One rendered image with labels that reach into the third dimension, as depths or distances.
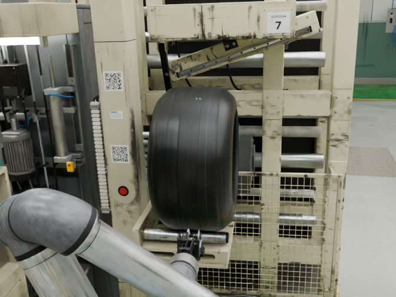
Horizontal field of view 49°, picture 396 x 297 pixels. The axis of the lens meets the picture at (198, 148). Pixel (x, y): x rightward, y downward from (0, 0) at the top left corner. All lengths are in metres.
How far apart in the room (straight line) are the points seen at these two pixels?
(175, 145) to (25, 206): 0.69
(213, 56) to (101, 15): 0.57
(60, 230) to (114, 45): 0.92
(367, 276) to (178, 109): 2.10
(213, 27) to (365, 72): 9.28
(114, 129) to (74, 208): 0.84
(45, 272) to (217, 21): 1.21
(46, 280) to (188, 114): 0.77
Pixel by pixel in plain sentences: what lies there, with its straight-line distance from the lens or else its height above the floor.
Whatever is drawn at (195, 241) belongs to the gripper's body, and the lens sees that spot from 1.38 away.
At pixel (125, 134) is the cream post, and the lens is 1.71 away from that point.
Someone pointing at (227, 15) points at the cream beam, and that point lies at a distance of 1.82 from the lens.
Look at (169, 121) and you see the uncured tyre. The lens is 1.52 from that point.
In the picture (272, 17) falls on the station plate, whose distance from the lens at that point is 1.82.
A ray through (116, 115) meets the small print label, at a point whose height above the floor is 1.38.
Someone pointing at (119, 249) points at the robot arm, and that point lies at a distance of 0.96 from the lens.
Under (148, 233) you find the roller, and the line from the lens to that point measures 1.76.
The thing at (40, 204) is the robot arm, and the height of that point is 1.39.
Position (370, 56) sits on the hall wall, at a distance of 10.95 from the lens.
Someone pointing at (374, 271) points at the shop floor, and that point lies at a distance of 3.32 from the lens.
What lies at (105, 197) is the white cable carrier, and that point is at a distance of 1.85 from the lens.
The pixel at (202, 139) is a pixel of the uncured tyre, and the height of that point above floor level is 1.33.
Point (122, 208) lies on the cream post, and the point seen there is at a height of 0.98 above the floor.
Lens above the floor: 1.75
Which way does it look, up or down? 18 degrees down
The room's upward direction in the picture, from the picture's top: 2 degrees counter-clockwise
